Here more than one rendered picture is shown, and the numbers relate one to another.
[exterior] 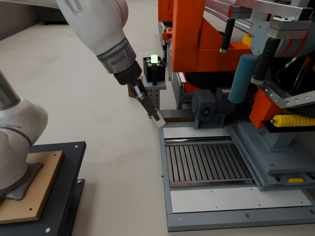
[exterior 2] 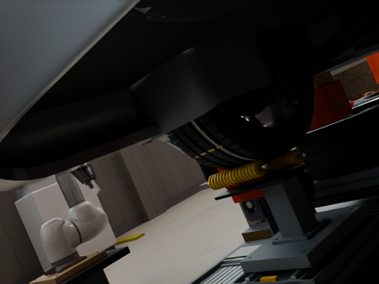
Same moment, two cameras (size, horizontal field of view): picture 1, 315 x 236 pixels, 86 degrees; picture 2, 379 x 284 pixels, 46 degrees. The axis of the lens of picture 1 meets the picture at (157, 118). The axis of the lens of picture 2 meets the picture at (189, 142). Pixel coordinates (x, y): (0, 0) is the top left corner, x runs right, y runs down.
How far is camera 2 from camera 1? 1.96 m
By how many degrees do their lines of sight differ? 61
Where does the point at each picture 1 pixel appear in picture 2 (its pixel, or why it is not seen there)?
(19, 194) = (60, 269)
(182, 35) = not seen: hidden behind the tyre
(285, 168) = (258, 258)
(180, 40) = not seen: hidden behind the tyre
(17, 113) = (76, 209)
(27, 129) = (80, 222)
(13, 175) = (60, 252)
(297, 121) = (223, 177)
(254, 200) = not seen: outside the picture
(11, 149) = (61, 231)
